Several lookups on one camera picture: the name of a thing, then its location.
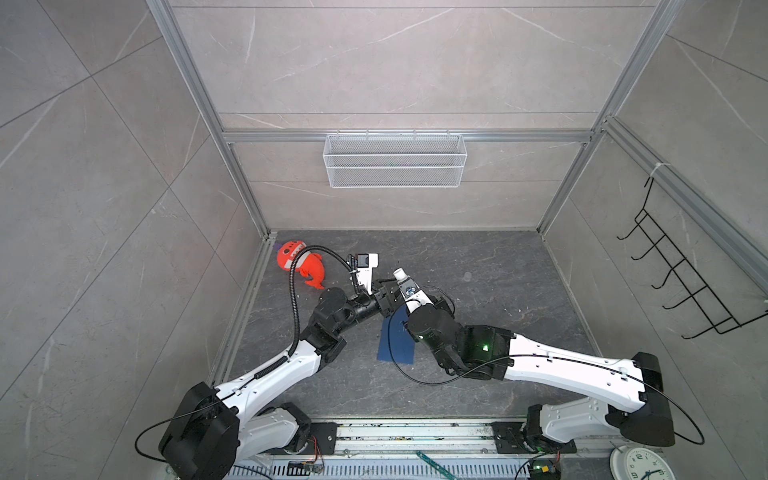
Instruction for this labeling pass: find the blue envelope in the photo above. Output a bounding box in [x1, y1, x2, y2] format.
[377, 306, 415, 365]

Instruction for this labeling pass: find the white glue stick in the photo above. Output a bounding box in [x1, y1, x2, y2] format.
[393, 268, 408, 282]

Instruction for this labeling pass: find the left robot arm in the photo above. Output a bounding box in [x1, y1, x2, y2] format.
[152, 244, 419, 479]

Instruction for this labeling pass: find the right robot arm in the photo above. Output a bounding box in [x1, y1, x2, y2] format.
[399, 293, 683, 449]

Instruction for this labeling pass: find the red plush toy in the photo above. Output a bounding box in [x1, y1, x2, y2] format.
[276, 240, 325, 290]

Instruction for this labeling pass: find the white analog clock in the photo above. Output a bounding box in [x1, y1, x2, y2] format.
[609, 446, 676, 480]

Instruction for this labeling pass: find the white wire basket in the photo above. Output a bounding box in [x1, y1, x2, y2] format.
[323, 133, 468, 189]

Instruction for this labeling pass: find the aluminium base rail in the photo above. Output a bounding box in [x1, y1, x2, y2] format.
[227, 418, 621, 479]

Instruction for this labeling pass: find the black wire hook rack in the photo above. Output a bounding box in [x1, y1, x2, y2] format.
[616, 177, 767, 340]

